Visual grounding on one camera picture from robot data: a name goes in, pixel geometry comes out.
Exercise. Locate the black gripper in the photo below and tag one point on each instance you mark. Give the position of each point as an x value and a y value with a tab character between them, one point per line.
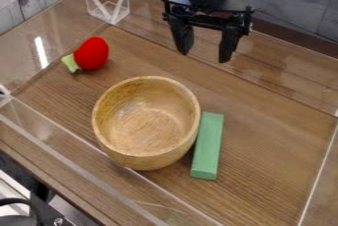
231	18

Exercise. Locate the red felt fruit green leaf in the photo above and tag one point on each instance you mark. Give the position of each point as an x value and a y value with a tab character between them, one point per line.
90	57

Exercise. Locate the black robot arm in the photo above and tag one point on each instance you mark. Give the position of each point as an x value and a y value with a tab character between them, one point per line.
217	15

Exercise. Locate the wooden bowl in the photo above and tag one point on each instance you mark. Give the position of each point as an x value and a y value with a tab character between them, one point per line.
144	121

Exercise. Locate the green rectangular block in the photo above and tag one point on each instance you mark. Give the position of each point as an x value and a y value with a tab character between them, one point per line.
207	147

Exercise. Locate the clear acrylic corner bracket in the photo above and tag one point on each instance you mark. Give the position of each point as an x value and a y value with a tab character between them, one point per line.
108	11

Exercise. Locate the clear acrylic tray wall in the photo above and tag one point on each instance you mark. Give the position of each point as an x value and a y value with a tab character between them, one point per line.
275	91

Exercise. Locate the black bracket with cable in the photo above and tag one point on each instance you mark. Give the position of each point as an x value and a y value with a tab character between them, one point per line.
42	214

